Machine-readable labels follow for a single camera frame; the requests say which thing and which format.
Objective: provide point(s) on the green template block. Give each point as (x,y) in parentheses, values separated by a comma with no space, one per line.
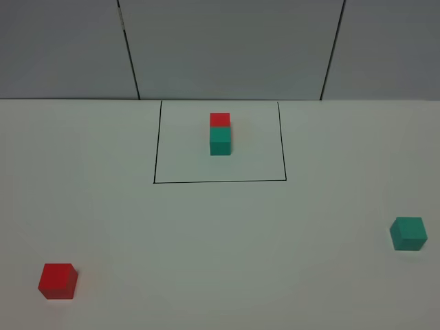
(220,140)

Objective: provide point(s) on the red template block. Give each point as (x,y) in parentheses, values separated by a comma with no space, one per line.
(219,120)

